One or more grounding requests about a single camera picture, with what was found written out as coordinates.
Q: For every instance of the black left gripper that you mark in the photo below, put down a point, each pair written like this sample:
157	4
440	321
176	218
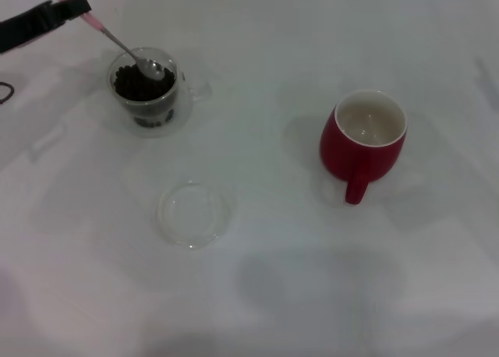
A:
27	27

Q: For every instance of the coffee beans pile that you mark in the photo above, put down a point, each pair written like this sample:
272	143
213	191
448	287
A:
132	88

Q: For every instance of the red ceramic mug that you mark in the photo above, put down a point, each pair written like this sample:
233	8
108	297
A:
362	160

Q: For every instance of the clear glass saucer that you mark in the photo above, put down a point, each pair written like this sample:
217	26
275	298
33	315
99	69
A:
195	216

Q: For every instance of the clear double-wall glass cup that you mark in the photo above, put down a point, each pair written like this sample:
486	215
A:
119	113

